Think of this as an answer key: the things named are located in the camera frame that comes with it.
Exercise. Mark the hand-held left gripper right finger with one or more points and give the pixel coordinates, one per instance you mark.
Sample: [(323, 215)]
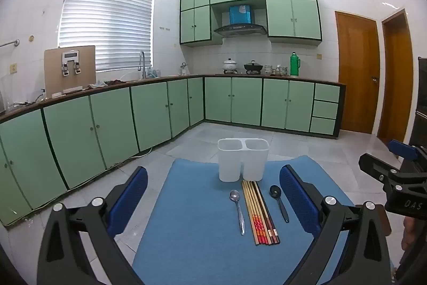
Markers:
[(297, 201)]

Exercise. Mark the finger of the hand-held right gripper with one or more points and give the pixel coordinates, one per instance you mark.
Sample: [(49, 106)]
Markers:
[(402, 148), (373, 164)]

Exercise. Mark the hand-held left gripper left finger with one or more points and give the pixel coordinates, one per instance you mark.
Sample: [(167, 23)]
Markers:
[(130, 201)]

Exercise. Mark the black plastic spoon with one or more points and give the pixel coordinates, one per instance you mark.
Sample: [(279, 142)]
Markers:
[(276, 193)]

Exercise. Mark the row of wooden chopsticks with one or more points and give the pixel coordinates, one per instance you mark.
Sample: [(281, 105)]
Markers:
[(258, 211)]

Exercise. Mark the metal spoon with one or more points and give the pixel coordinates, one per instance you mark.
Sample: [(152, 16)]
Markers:
[(239, 211)]

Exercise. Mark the white two-compartment utensil holder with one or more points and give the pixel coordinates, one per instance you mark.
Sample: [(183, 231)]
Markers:
[(243, 158)]

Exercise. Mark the person's right hand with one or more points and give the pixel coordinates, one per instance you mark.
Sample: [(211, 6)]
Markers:
[(407, 233)]

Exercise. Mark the dark cabinet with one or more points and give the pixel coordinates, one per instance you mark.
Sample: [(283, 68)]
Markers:
[(421, 101)]

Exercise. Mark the wooden door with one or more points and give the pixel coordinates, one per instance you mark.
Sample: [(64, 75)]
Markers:
[(357, 71), (397, 81)]

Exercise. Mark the blue table mat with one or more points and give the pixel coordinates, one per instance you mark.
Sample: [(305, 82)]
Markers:
[(200, 221)]

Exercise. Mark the green lower kitchen cabinets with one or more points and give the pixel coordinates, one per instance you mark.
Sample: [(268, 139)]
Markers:
[(247, 101)]

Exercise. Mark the green kitchen cabinets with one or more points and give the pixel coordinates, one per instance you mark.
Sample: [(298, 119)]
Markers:
[(247, 101), (290, 14)]

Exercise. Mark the green thermos flask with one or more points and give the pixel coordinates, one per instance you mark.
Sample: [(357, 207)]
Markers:
[(294, 66)]

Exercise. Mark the group of glass jars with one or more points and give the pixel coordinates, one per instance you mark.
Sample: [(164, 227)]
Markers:
[(282, 70)]

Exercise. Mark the stack of bowls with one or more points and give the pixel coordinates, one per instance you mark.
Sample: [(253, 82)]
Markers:
[(269, 69)]

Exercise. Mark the metal kitchen faucet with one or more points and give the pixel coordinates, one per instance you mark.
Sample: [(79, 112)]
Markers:
[(142, 66)]

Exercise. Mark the black wok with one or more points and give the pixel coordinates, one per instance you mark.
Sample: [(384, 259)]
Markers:
[(253, 67)]

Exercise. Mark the cardboard panel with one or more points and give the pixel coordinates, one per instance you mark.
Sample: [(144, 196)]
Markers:
[(53, 78)]

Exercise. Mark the white lidded pot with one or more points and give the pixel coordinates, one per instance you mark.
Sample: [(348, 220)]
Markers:
[(230, 66)]

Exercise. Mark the clear glass pitcher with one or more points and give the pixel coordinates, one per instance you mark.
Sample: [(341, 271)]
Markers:
[(6, 94)]

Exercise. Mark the green upper kitchen cabinets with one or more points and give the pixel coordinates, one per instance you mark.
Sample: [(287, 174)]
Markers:
[(290, 14)]

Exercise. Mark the black range hood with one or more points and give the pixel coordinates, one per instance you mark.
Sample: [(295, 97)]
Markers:
[(240, 29)]

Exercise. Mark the white window blind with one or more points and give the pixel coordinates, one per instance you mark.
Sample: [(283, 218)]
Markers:
[(106, 21)]

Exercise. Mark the blue box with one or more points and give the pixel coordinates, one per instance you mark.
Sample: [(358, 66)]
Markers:
[(240, 14)]

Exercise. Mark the white wall-mounted device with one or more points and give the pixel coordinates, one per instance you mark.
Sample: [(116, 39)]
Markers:
[(70, 63)]

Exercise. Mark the wall socket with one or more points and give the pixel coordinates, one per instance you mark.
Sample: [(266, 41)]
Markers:
[(13, 68)]

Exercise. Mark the metal towel rail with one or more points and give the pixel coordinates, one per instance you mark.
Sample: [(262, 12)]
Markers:
[(8, 44)]

